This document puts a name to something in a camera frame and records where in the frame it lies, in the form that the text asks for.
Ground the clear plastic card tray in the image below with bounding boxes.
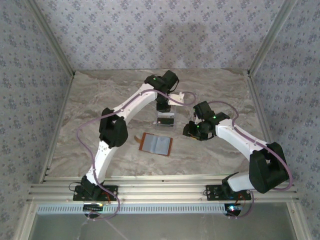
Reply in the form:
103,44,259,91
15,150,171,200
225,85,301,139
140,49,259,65
153,106,179,129

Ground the brown leather card holder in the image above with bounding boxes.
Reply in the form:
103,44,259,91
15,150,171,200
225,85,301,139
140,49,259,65
133,131,174,158

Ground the aluminium extrusion base beam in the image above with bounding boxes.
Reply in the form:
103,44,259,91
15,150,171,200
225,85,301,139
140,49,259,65
27,174,300,204

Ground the small black circuit board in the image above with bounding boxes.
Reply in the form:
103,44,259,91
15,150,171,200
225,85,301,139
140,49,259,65
224,203,244,216

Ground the grey metal lower panel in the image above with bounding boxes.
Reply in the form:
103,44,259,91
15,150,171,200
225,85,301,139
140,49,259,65
24,202,301,240

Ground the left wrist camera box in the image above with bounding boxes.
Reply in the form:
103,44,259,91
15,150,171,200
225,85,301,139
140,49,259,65
169,91,186,104

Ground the aluminium table side rail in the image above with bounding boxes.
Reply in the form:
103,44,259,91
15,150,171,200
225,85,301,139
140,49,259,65
38,72,77,185
244,70,287,183

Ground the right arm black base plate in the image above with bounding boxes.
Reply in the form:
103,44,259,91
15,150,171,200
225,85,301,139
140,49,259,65
205,184,252,202

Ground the slotted grey cable duct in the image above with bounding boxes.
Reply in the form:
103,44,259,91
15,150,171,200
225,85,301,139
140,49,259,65
36,202,227,216

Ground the aluminium upright frame post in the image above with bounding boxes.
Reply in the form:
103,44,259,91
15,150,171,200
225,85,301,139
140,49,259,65
247,0,300,76
26,0,76,77

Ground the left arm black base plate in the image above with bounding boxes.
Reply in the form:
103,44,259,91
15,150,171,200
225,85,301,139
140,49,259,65
72,185,119,202

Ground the aluminium lower frame rail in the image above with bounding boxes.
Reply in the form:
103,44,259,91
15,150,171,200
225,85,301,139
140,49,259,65
286,201,310,240
14,201,38,240

